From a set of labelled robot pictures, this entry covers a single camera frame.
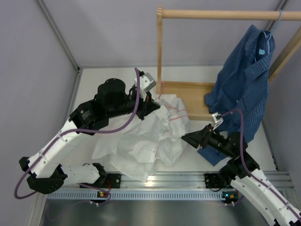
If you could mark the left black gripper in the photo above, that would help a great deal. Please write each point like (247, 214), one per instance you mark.
(146, 107)

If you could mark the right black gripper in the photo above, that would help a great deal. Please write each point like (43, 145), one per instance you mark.
(201, 137)

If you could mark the white shirt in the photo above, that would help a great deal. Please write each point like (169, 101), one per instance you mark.
(136, 150)

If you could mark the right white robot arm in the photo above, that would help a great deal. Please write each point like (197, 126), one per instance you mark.
(244, 174)

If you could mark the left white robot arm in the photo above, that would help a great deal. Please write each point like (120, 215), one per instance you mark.
(47, 174)

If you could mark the blue checked shirt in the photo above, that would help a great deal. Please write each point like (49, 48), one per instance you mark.
(242, 85)

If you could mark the wooden clothes rack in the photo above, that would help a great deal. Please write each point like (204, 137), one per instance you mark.
(192, 93)

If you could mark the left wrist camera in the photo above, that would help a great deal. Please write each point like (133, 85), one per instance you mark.
(147, 82)

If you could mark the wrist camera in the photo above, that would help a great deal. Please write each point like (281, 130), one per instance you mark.
(218, 120)
(147, 82)

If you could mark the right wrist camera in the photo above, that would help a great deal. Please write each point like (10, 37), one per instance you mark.
(218, 120)

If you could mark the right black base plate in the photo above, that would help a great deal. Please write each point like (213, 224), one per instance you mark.
(215, 183)

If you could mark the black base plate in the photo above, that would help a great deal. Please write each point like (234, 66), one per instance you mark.
(111, 180)
(215, 183)

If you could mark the slotted grey cable duct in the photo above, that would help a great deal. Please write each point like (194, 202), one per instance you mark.
(143, 195)

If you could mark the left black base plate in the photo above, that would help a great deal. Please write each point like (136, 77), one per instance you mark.
(111, 180)

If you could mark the aluminium mounting rail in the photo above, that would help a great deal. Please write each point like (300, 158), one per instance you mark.
(174, 180)

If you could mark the aluminium corner post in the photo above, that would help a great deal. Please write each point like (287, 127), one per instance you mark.
(51, 22)

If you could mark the blue wire hanger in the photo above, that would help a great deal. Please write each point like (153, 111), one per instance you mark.
(264, 42)

